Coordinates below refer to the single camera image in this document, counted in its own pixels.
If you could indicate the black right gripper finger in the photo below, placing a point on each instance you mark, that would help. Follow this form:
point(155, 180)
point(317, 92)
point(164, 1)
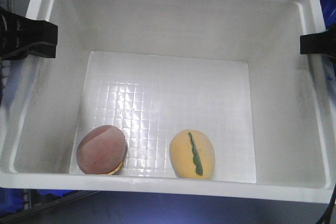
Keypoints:
point(322, 43)

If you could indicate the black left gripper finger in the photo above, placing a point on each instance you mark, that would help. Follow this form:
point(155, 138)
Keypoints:
point(21, 37)

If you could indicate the white plastic tote box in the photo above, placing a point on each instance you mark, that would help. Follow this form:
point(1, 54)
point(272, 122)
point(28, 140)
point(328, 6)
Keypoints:
point(231, 69)

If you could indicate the yellow egg plush green stripe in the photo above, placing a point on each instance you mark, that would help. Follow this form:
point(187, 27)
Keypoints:
point(192, 155)

